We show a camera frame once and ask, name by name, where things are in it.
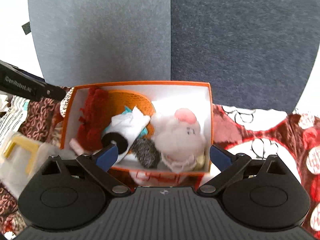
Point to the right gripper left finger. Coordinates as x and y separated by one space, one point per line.
97 166

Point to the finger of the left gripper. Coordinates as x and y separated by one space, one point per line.
18 82

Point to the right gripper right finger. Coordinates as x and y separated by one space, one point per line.
232 169

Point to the black fluffy puff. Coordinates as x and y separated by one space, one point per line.
117 139

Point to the red fuzzy cloth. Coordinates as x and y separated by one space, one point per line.
93 119

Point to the grey steel wool scrubber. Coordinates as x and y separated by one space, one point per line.
145 151

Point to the white plush bunny toy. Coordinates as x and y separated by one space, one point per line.
179 140

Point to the orange honeycomb silicone mat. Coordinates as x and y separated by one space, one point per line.
118 99

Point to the twisted cream cloth roll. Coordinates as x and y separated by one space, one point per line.
200 162

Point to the teal cartoon mask packet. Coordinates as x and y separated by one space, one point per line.
130 123

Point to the striped fabric pile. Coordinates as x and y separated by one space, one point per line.
14 117

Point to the red floral fleece blanket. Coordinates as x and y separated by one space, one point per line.
277 198

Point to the orange cardboard box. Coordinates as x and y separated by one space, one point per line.
166 97

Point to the clear plastic storage container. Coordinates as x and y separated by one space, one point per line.
22 157

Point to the light grey sofa cushion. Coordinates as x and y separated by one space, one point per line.
80 42

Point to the dark blue sofa cushion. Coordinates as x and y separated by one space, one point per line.
254 53

